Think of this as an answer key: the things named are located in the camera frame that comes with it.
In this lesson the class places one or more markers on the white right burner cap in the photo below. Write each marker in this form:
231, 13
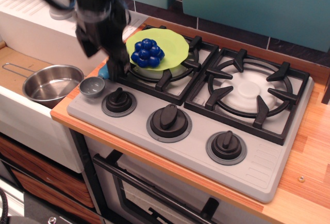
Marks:
246, 89

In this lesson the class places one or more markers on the black burner grate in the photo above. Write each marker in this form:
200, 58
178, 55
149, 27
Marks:
292, 89
200, 55

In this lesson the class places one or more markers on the lime green plate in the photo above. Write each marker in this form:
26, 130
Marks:
174, 46

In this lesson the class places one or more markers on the black middle stove knob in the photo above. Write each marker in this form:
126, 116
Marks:
169, 124

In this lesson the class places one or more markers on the black stove knob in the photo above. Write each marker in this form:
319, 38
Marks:
119, 103
169, 124
226, 148

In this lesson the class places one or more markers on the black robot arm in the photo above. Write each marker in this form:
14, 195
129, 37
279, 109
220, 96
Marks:
99, 26

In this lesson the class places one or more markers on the black right stove knob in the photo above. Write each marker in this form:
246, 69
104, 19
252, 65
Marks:
226, 148

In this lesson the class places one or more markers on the black left stove knob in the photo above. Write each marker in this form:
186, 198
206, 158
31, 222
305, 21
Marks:
119, 103

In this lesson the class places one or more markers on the oven door with window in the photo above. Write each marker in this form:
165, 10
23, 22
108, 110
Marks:
144, 194

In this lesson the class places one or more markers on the black right burner grate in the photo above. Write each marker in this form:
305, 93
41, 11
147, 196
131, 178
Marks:
292, 89

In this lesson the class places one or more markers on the blue toy blueberry cluster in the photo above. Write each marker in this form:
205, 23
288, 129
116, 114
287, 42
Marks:
147, 53

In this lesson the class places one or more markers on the wooden drawer front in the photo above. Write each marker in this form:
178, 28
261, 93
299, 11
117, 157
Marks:
49, 181

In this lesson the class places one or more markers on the grey spoon with blue handle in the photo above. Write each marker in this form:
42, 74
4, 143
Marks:
92, 87

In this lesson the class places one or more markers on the black oven door handle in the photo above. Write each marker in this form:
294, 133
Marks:
152, 191

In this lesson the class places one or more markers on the stainless steel pot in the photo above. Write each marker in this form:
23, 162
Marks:
48, 86

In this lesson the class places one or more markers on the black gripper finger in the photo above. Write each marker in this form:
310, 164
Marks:
89, 42
118, 63

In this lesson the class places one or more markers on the grey toy stovetop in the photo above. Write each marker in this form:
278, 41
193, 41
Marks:
257, 176

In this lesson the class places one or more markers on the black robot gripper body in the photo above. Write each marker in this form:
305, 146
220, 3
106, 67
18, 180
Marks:
108, 17

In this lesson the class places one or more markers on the black left burner grate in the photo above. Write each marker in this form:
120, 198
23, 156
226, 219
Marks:
200, 55

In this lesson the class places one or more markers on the white toy sink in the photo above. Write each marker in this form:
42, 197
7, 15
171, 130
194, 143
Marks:
32, 40

